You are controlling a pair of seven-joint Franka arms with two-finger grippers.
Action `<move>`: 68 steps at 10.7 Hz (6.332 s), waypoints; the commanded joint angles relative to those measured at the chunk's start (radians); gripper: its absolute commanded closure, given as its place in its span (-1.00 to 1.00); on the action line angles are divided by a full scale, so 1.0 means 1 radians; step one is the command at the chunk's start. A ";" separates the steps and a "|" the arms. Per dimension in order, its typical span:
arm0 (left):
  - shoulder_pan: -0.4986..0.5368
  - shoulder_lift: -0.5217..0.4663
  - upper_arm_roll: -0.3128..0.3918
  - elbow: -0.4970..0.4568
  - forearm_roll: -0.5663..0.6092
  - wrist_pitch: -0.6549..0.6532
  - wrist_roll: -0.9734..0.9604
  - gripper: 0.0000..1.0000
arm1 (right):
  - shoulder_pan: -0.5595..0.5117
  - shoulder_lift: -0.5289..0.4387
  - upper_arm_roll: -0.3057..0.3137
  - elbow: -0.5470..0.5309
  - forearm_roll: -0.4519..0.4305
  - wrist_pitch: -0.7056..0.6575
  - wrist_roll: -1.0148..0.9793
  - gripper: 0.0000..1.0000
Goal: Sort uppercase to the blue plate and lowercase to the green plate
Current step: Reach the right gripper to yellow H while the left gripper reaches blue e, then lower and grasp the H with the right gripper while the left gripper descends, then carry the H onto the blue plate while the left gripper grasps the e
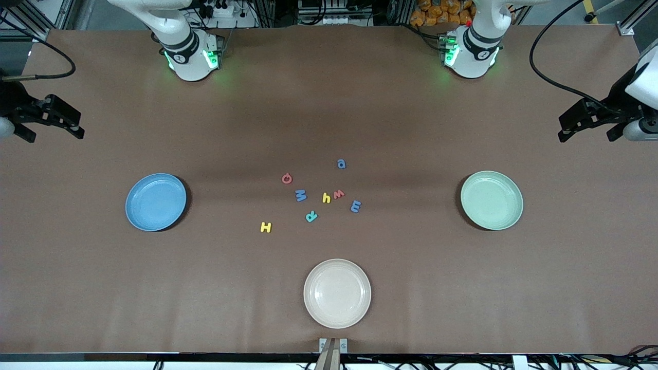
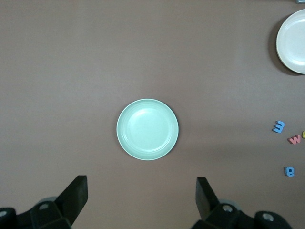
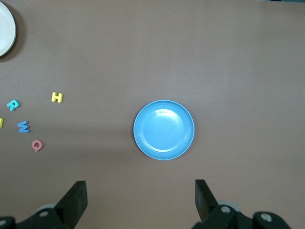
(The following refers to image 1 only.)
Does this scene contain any green plate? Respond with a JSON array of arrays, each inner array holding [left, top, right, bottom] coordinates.
[[460, 170, 524, 231]]

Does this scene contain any blue plate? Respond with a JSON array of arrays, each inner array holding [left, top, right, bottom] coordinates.
[[125, 173, 188, 232]]

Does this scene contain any beige plate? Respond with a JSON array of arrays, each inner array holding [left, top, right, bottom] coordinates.
[[303, 258, 372, 329]]

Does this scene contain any orange packaged items pile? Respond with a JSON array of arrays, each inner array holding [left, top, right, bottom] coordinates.
[[410, 0, 474, 27]]

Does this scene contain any white power strip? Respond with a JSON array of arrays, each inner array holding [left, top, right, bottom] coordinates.
[[203, 0, 258, 29]]

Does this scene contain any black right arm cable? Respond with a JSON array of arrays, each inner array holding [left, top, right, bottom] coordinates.
[[0, 13, 77, 82]]

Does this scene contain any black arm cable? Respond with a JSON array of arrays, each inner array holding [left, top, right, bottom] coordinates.
[[529, 0, 625, 115], [0, 13, 77, 82]]

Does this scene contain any aluminium frame profile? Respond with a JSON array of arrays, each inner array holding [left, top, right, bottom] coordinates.
[[617, 0, 658, 36], [0, 0, 70, 42]]

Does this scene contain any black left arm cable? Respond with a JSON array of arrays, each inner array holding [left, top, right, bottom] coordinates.
[[529, 0, 625, 115]]

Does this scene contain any cable bundle under table edge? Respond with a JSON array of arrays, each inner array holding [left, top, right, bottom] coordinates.
[[540, 345, 658, 370]]

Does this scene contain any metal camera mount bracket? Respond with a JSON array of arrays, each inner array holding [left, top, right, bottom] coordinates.
[[319, 338, 349, 370]]

